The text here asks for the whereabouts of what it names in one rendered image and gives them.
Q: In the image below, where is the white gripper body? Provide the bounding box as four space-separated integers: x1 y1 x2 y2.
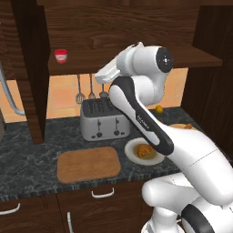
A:
94 58 122 86

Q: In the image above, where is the dark wooden cabinet shelf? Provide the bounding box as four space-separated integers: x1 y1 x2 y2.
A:
47 45 224 76

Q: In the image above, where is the red lidded jam jar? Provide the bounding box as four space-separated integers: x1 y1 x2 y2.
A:
54 48 69 65

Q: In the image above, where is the dark wooden cabinet door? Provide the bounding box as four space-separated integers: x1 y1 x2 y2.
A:
9 0 52 146

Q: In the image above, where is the golden croissant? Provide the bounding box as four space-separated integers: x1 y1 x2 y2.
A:
136 143 156 159

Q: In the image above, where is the wooden cutting board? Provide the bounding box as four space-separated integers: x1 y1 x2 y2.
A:
56 146 122 185

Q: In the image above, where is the dark wooden cabinet side panel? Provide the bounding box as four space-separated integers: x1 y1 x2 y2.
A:
181 5 233 160

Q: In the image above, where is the hanging metal ladle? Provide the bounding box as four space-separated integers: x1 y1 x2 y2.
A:
99 83 109 99

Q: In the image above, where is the hanging metal spoon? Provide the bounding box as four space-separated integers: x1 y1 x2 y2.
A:
87 73 96 101

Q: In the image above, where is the hanging metal slotted spatula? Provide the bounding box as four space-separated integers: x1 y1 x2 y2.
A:
75 74 86 106

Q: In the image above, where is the silver toaster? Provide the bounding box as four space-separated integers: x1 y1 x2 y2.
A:
79 96 132 142

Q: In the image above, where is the white plate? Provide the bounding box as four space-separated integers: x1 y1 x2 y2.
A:
124 137 167 167

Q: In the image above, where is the tan plate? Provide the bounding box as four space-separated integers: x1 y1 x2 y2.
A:
167 122 198 131

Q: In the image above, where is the grey curved tube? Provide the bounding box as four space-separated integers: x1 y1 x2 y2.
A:
0 59 26 117

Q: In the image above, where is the dark wooden drawer front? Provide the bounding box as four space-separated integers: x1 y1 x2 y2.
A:
56 179 147 208
0 194 59 233

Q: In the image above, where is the dark wooden cupboard door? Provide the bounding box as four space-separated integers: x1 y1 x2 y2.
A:
57 205 154 233

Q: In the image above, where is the white drawer handle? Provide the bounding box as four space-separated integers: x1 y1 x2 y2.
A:
91 187 116 199
0 202 22 217

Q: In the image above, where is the white cupboard door handle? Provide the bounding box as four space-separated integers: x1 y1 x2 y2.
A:
66 211 75 233

